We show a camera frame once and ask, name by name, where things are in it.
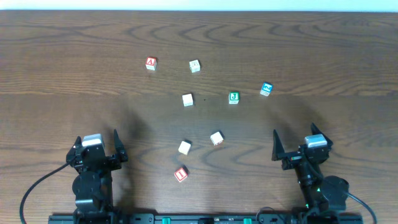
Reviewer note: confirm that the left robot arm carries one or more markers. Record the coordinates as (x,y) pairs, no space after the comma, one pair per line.
(93,185)

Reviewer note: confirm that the red letter A block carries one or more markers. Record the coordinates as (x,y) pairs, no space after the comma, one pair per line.
(151,63)

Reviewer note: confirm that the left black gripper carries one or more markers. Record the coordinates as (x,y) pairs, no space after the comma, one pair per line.
(97,158)

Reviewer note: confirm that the plain wooden block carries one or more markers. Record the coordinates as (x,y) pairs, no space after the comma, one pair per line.
(194,66)
(184,147)

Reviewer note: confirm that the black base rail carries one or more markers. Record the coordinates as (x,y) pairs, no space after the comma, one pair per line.
(148,218)

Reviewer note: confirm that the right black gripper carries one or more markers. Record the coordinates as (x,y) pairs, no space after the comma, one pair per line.
(298,155)

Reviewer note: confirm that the green letter J block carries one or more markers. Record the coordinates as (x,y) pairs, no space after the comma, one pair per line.
(233,98)

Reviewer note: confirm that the blue number 2 block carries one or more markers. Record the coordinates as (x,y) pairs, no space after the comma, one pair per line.
(266,89)

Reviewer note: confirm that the plain wooden block top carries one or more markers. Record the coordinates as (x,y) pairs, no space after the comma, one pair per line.
(194,66)

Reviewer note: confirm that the yellow letter C block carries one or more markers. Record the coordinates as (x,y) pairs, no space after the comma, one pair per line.
(187,99)

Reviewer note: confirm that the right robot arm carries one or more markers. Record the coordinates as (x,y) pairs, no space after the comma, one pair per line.
(325,197)

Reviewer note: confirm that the wooden block red side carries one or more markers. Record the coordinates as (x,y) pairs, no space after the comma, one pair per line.
(216,138)

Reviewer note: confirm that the red letter I block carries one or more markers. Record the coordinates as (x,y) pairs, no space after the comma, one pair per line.
(180,174)

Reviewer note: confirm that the plain wooden block lower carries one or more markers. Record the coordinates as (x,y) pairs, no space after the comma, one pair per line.
(184,147)

